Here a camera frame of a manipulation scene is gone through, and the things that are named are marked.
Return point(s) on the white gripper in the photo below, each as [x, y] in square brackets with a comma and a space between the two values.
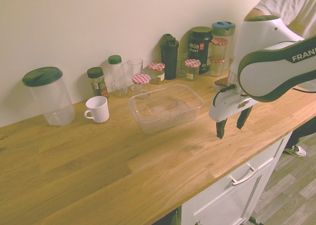
[225, 107]

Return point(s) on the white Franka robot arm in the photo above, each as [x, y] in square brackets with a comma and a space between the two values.
[261, 69]

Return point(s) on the clear rectangular plastic container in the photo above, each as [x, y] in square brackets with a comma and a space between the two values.
[165, 109]

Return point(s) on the short jar red checked lid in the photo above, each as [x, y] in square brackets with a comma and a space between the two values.
[217, 67]

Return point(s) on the jar taped red checked lid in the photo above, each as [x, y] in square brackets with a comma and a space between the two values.
[192, 70]

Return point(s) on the white green sneaker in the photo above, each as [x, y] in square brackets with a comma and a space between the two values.
[295, 151]

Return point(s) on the tall jar red checked lid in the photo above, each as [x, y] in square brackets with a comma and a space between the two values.
[218, 48]

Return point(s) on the clear faceted glass tumbler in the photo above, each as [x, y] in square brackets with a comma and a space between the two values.
[182, 65]

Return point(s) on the black Vega Sport tub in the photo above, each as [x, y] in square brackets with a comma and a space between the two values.
[200, 48]

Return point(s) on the filled jar red checked lid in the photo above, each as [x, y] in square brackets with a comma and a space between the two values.
[157, 73]

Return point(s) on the tall clear pitcher blue lid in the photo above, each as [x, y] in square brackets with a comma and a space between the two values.
[228, 32]

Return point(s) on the black shaker bottle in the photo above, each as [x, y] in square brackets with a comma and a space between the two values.
[169, 57]

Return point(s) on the empty jar red checked lid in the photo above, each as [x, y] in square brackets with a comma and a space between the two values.
[141, 83]

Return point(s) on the tall clear drinking glass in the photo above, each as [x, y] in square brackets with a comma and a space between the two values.
[135, 67]

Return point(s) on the clear bottle green cap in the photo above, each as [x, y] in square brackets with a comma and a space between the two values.
[118, 77]

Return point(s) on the person in white shirt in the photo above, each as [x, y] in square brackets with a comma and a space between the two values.
[286, 3]

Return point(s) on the white ceramic mug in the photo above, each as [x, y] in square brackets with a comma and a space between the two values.
[98, 109]

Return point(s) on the spice jar dark lid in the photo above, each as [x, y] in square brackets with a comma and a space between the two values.
[98, 83]

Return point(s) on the large clear canister green lid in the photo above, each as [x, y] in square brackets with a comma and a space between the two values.
[50, 94]

